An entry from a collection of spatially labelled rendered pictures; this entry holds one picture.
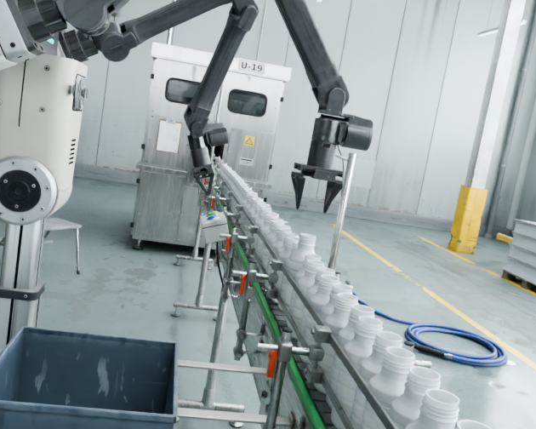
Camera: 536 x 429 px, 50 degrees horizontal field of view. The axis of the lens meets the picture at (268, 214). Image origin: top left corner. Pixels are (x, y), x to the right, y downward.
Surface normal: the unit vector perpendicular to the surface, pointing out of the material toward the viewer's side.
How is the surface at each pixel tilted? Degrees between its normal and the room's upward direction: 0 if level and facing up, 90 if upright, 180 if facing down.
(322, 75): 92
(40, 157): 101
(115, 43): 115
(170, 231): 90
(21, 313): 90
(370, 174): 90
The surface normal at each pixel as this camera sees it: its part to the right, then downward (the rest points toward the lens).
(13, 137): 0.11, 0.34
